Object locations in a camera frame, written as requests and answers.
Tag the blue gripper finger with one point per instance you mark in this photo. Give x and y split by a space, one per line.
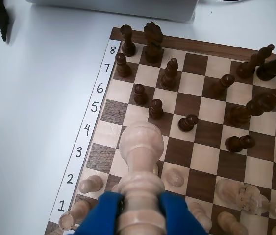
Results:
177 213
103 213

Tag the light wooden knight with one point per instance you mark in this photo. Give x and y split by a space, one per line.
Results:
235 195

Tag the white number label strip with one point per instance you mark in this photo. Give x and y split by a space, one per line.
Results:
81 147

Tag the wooden chessboard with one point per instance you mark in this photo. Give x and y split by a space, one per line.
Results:
201 147

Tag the dark pawn at F6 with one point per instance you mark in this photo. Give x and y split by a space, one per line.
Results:
240 113

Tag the dark pawn at C7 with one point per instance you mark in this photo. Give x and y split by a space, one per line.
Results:
169 76

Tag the dark wooden bishop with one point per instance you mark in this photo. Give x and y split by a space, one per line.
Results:
249 64

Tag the dark wooden knight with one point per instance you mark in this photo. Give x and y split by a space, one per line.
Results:
270 68
153 46

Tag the dark wooden rook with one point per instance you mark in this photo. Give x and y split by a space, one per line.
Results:
128 46

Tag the white rectangular device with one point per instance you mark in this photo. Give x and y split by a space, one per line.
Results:
115 9

